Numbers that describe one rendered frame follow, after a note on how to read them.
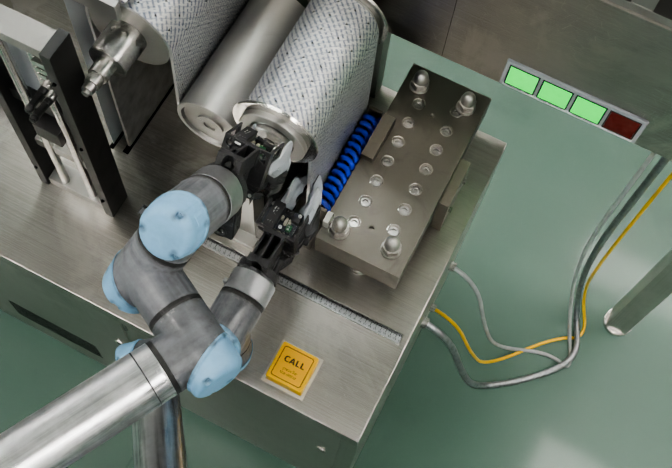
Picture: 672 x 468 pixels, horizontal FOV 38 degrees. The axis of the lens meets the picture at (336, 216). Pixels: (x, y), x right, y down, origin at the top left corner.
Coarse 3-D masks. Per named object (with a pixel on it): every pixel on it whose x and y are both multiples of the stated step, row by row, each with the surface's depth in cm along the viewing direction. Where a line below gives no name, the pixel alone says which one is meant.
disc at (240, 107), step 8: (240, 104) 146; (248, 104) 145; (256, 104) 144; (264, 104) 143; (240, 112) 149; (272, 112) 144; (280, 112) 143; (288, 120) 143; (296, 120) 143; (296, 128) 144; (304, 128) 144; (304, 136) 145; (312, 144) 146; (312, 152) 149; (304, 160) 152; (312, 160) 151
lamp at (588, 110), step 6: (576, 102) 161; (582, 102) 160; (588, 102) 159; (576, 108) 162; (582, 108) 162; (588, 108) 161; (594, 108) 160; (600, 108) 159; (576, 114) 164; (582, 114) 163; (588, 114) 162; (594, 114) 161; (600, 114) 161; (594, 120) 163
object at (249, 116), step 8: (248, 112) 146; (256, 112) 145; (264, 112) 144; (240, 120) 149; (248, 120) 147; (256, 120) 146; (264, 120) 145; (272, 120) 144; (280, 120) 144; (280, 128) 144; (288, 128) 144; (288, 136) 146; (296, 136) 145; (296, 144) 147; (304, 144) 147; (296, 152) 149; (304, 152) 148; (296, 160) 151
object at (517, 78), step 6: (510, 72) 163; (516, 72) 162; (522, 72) 161; (510, 78) 164; (516, 78) 163; (522, 78) 162; (528, 78) 162; (534, 78) 161; (510, 84) 165; (516, 84) 165; (522, 84) 164; (528, 84) 163; (534, 84) 162; (528, 90) 164
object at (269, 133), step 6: (258, 126) 146; (264, 126) 146; (270, 126) 146; (258, 132) 147; (264, 132) 146; (270, 132) 145; (276, 132) 145; (264, 138) 148; (270, 138) 147; (276, 138) 146; (282, 138) 146; (282, 150) 148
